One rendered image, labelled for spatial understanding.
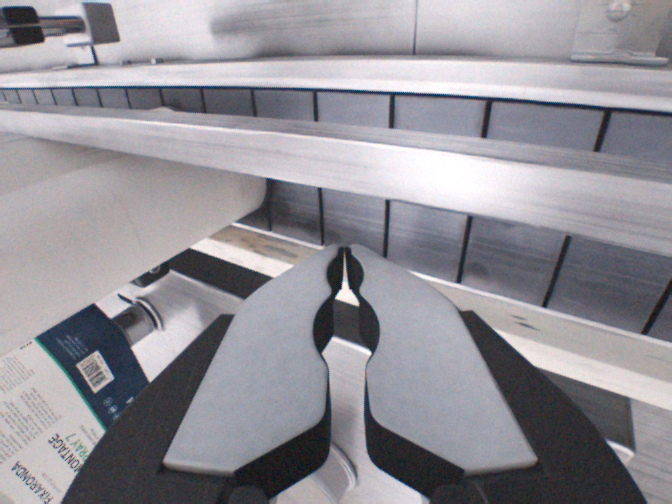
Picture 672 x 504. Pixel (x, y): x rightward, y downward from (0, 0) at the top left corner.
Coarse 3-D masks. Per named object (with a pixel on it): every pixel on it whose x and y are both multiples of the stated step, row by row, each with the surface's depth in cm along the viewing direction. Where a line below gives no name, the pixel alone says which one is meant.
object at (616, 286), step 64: (448, 128) 14; (512, 128) 13; (576, 128) 12; (640, 128) 11; (320, 192) 19; (384, 256) 19; (448, 256) 17; (512, 256) 15; (576, 256) 14; (640, 256) 12; (640, 320) 13
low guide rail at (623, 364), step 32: (224, 256) 20; (256, 256) 18; (288, 256) 18; (448, 288) 15; (512, 320) 13; (544, 320) 13; (544, 352) 12; (576, 352) 12; (608, 352) 12; (640, 352) 12; (608, 384) 12; (640, 384) 11
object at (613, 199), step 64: (0, 128) 17; (64, 128) 13; (128, 128) 11; (192, 128) 9; (256, 128) 8; (320, 128) 8; (384, 128) 8; (384, 192) 7; (448, 192) 7; (512, 192) 6; (576, 192) 6; (640, 192) 5
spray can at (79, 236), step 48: (48, 192) 12; (96, 192) 13; (144, 192) 14; (192, 192) 16; (240, 192) 18; (0, 240) 10; (48, 240) 11; (96, 240) 12; (144, 240) 14; (192, 240) 17; (0, 288) 10; (48, 288) 11; (96, 288) 13; (0, 336) 10
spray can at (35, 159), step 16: (0, 144) 15; (16, 144) 15; (32, 144) 15; (48, 144) 15; (64, 144) 16; (0, 160) 14; (16, 160) 14; (32, 160) 15; (48, 160) 15; (64, 160) 15; (80, 160) 16; (96, 160) 16; (0, 176) 14; (16, 176) 14; (32, 176) 14; (48, 176) 15; (0, 192) 13
